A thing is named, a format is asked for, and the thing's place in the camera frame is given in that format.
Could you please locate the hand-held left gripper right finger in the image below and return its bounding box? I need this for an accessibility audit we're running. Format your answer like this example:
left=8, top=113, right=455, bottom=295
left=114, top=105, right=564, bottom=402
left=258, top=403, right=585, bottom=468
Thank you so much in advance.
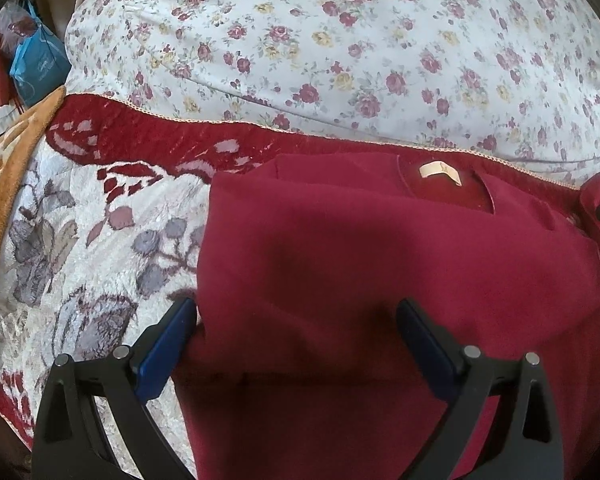
left=396, top=298, right=564, bottom=480

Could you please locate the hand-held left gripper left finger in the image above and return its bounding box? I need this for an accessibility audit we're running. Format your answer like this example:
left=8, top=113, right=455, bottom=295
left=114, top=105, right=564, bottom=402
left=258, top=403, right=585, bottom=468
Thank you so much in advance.
left=32, top=298, right=198, bottom=480

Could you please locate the dark red garment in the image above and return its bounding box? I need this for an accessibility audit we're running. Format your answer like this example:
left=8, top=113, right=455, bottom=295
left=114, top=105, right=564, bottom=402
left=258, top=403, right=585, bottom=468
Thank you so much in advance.
left=172, top=152, right=600, bottom=480

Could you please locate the red and white floral blanket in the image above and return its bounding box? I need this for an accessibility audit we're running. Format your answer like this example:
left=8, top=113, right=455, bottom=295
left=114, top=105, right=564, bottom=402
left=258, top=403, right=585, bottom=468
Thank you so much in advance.
left=0, top=87, right=600, bottom=480

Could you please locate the orange plush blanket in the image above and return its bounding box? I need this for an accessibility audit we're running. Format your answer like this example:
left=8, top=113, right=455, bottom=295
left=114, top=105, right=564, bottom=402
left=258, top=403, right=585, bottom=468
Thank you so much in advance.
left=0, top=85, right=68, bottom=313

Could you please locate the blue plastic bag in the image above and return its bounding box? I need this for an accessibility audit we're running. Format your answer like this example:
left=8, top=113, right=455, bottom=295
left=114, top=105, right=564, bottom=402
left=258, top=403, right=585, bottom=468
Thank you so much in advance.
left=9, top=25, right=72, bottom=107

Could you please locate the white floral duvet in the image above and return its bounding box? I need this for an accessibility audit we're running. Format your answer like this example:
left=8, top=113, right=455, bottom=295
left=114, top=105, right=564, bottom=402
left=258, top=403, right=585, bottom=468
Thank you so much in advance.
left=62, top=0, right=600, bottom=187

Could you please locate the clear plastic bag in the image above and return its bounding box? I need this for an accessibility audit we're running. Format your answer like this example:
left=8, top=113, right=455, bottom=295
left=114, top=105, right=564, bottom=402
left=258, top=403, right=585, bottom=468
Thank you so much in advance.
left=0, top=0, right=43, bottom=51

